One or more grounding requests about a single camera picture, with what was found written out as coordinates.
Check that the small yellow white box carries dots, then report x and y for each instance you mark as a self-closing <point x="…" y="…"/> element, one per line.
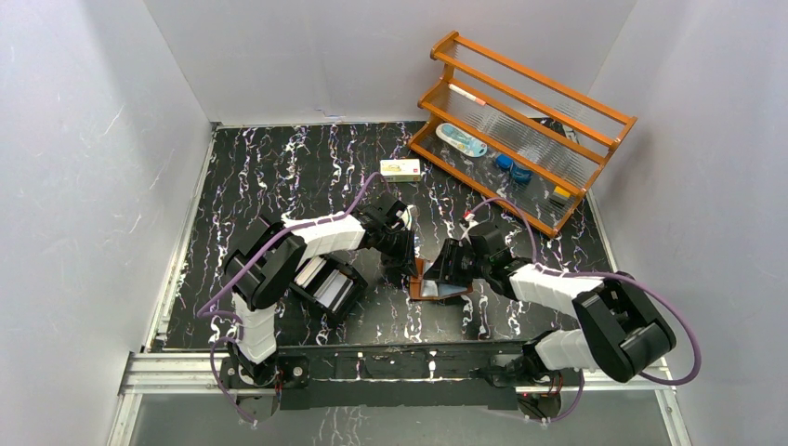
<point x="401" y="170"/>

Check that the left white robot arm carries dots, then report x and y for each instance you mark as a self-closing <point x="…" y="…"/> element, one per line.
<point x="263" y="265"/>

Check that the orange wooden shelf rack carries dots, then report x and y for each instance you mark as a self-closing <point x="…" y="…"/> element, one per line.
<point x="563" y="136"/>

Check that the aluminium frame rail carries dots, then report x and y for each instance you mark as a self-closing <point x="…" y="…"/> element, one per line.
<point x="183" y="373"/>

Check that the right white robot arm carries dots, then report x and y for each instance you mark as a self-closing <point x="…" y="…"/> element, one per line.
<point x="620" y="331"/>

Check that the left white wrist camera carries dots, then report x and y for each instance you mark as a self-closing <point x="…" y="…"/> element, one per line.
<point x="407" y="218"/>

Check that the white card in tray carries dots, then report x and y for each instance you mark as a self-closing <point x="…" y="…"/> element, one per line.
<point x="334" y="289"/>
<point x="309" y="271"/>

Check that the black card tray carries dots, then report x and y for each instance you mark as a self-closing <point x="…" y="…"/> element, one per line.
<point x="307" y="295"/>

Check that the light blue packaged item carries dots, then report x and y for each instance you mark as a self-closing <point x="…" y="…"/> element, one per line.
<point x="461" y="140"/>

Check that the yellow black small block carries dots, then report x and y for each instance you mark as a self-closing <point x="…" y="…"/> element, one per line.
<point x="559" y="196"/>

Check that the blue round cap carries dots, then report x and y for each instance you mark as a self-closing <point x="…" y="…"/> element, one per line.
<point x="503" y="162"/>
<point x="520" y="175"/>

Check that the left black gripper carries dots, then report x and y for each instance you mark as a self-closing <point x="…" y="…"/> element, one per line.
<point x="401" y="252"/>

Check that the brown leather card holder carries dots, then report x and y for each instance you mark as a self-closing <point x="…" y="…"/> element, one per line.
<point x="421" y="289"/>

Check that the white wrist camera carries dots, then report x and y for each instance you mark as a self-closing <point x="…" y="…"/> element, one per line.
<point x="407" y="218"/>
<point x="470" y="222"/>

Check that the white pink marker pen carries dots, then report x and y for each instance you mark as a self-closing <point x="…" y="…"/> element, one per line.
<point x="461" y="92"/>

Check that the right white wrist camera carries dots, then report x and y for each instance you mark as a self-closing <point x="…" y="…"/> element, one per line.
<point x="470" y="222"/>

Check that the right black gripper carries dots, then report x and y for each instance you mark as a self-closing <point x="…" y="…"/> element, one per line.
<point x="439" y="269"/>

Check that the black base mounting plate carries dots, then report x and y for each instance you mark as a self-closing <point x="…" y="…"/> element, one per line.
<point x="493" y="374"/>

